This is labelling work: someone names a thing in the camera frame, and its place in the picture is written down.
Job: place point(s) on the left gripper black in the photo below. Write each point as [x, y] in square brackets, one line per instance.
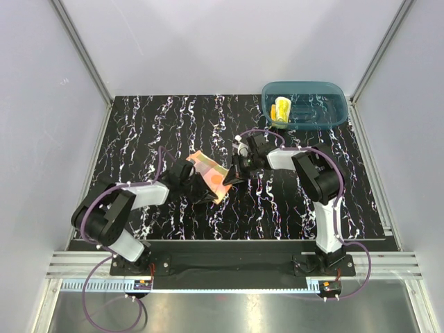
[202, 187]

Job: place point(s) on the right aluminium frame post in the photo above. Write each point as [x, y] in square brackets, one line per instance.
[393, 28]

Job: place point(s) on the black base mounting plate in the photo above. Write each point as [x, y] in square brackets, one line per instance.
[299, 258]

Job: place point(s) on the slotted cable duct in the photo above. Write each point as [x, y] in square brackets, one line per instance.
[163, 285]

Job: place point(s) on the aluminium frame post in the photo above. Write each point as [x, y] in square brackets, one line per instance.
[75, 38]
[393, 28]

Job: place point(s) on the orange blue dotted towel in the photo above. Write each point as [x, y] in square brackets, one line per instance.
[213, 174]

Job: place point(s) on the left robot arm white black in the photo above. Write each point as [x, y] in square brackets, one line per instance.
[103, 214]

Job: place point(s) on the yellow crocodile towel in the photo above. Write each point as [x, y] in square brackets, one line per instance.
[280, 112]

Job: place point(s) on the teal transparent plastic bin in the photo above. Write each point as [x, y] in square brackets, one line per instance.
[315, 105]

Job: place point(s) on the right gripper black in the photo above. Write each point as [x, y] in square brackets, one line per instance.
[237, 162]

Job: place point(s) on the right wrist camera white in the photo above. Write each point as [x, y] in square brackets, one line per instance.
[239, 147]

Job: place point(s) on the left aluminium frame post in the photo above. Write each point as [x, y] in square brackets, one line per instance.
[75, 38]

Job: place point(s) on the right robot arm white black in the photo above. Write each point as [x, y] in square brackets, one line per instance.
[320, 178]

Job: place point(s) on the aluminium front rail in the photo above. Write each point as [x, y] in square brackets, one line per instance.
[78, 264]

